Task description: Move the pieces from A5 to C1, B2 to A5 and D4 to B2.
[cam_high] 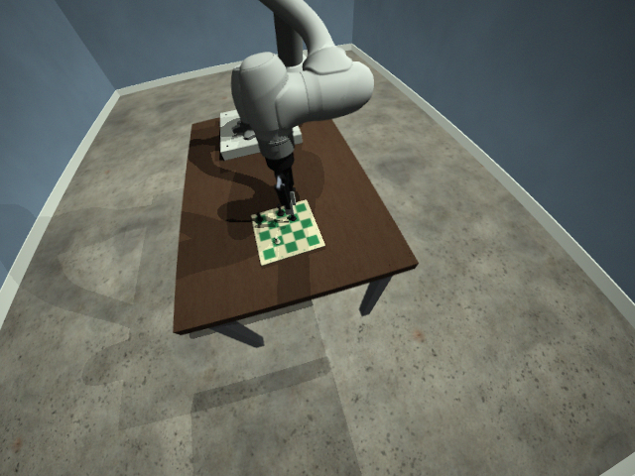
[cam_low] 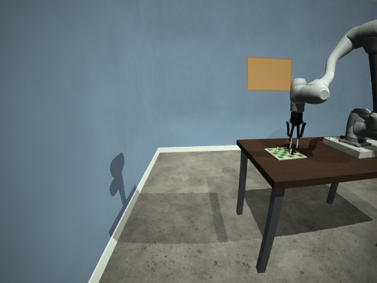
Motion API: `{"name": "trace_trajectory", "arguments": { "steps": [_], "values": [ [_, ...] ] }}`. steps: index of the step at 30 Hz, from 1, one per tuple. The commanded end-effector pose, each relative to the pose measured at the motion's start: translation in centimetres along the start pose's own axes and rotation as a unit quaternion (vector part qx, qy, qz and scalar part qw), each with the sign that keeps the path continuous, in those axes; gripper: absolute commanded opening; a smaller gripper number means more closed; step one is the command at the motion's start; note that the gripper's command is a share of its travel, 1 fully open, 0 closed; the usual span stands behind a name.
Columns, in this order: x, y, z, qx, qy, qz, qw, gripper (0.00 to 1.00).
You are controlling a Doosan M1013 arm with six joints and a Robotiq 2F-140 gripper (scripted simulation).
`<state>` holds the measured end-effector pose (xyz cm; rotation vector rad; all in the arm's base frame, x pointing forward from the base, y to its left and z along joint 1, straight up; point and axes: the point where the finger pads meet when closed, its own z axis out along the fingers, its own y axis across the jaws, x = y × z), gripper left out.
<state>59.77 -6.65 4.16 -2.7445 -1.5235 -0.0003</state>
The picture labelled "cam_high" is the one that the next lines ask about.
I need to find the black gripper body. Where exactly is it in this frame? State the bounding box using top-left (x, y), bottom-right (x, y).
top-left (265, 153), bottom-right (294, 182)

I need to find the green and cream chessboard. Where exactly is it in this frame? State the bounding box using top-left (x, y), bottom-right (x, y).
top-left (251, 200), bottom-right (325, 266)

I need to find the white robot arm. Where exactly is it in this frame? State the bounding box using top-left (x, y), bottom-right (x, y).
top-left (231, 0), bottom-right (374, 160)

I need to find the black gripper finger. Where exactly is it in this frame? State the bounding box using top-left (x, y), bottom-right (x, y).
top-left (274, 171), bottom-right (295, 215)
top-left (287, 167), bottom-right (296, 205)

